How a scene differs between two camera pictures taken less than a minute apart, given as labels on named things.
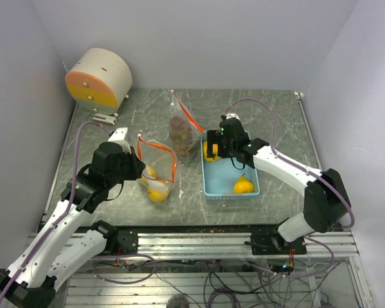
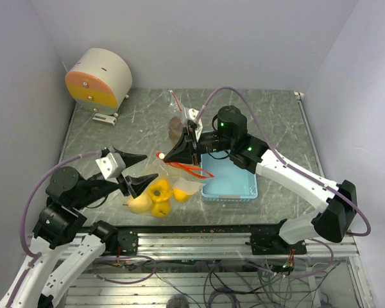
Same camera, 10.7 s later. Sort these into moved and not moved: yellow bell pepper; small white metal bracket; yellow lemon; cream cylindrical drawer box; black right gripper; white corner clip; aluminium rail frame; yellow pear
Moved: yellow bell pepper; black right gripper; yellow lemon; yellow pear
Not moved: cream cylindrical drawer box; aluminium rail frame; small white metal bracket; white corner clip
